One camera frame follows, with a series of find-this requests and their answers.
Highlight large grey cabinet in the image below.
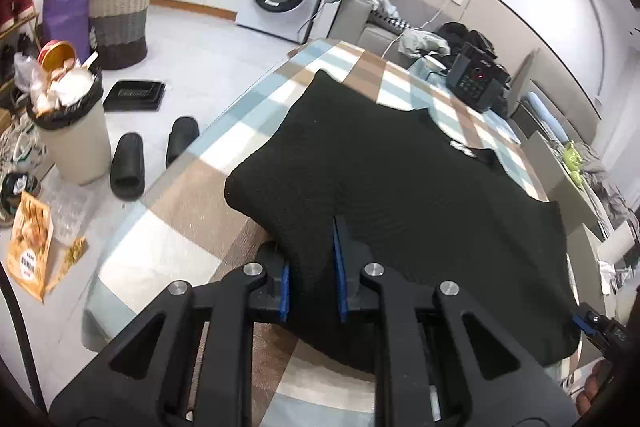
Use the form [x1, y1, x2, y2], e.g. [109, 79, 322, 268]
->
[567, 222, 608, 308]

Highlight black knit sweater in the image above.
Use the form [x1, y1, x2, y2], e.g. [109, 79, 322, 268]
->
[224, 69, 583, 373]

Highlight brown checkered tablecloth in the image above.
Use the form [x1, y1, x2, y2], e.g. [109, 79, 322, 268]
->
[82, 38, 551, 427]

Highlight woven laundry basket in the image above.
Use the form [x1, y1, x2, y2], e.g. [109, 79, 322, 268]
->
[89, 0, 151, 70]

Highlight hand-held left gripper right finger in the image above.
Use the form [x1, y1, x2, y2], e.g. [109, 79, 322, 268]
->
[332, 215, 583, 427]

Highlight gold wrapper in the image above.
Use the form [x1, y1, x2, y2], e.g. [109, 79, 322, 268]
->
[59, 234, 90, 278]

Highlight black plastic tray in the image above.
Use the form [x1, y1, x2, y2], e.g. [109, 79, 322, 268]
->
[102, 79, 167, 112]

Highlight grey sofa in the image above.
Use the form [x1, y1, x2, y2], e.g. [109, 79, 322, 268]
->
[330, 0, 426, 68]

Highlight black electric pressure cooker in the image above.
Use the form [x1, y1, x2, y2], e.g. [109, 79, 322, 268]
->
[444, 42, 512, 114]

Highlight light blue pillow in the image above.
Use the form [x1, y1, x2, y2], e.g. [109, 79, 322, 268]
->
[522, 91, 571, 142]

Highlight light grey garment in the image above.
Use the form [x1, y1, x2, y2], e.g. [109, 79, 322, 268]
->
[397, 28, 451, 58]

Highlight houndstooth cushion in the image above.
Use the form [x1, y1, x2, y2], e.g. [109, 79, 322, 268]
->
[372, 9, 413, 35]

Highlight teal checkered table cover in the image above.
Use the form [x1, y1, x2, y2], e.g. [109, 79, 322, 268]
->
[407, 57, 523, 145]

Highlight person's right hand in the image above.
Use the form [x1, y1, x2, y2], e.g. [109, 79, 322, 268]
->
[575, 359, 613, 418]

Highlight grey bed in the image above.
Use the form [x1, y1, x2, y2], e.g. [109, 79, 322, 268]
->
[510, 47, 640, 238]

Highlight white bowl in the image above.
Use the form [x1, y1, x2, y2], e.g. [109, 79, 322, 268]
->
[422, 52, 448, 75]

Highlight clear plastic tray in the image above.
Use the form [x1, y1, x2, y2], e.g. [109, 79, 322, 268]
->
[50, 184, 96, 245]

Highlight white power cable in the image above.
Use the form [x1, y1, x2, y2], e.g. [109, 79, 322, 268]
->
[382, 2, 453, 60]

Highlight gold shoe rack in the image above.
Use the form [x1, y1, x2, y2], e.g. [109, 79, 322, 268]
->
[0, 0, 41, 92]

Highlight purple bag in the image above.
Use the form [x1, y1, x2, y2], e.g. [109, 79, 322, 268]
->
[42, 0, 92, 52]

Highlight small grey cabinet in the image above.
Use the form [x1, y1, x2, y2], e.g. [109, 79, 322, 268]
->
[520, 129, 601, 228]

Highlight white sneakers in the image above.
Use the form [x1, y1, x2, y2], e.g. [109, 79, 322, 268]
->
[0, 114, 48, 178]

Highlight black slipper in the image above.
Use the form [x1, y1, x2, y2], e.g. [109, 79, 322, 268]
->
[109, 132, 146, 198]
[165, 116, 201, 168]

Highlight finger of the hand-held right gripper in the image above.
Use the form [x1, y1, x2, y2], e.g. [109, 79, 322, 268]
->
[571, 302, 608, 345]

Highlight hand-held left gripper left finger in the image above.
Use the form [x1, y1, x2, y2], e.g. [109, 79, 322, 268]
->
[47, 241, 292, 427]

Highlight orange snack bag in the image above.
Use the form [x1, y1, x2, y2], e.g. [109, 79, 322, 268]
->
[6, 189, 55, 304]

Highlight green toy figure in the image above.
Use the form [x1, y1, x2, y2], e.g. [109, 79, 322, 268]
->
[560, 139, 586, 188]

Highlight grey duvet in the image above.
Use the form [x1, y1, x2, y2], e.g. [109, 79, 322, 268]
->
[580, 147, 638, 233]

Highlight beige trash bin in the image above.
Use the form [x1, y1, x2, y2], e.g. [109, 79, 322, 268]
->
[14, 39, 113, 186]

